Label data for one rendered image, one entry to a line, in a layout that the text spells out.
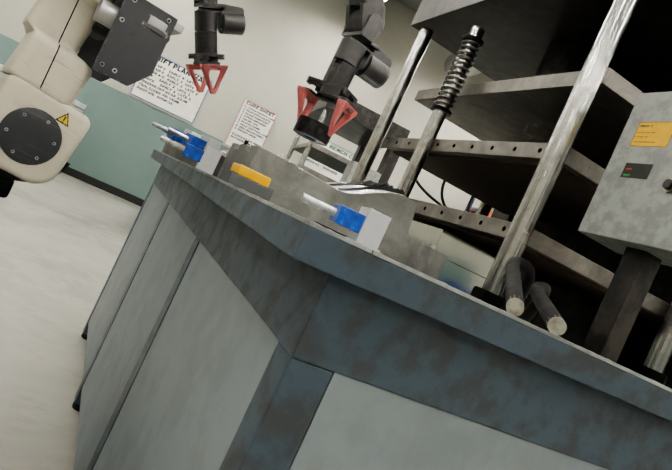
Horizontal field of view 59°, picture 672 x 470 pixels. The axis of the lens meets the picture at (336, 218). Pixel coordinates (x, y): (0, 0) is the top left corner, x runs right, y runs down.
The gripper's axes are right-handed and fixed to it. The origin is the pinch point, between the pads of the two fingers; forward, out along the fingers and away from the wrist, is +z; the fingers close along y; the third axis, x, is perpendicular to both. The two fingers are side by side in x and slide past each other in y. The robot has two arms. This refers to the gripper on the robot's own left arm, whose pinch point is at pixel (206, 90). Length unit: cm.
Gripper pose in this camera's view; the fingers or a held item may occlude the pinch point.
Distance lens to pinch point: 161.9
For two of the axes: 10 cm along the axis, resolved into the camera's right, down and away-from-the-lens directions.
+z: -0.4, 9.7, 2.3
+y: -5.2, -2.2, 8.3
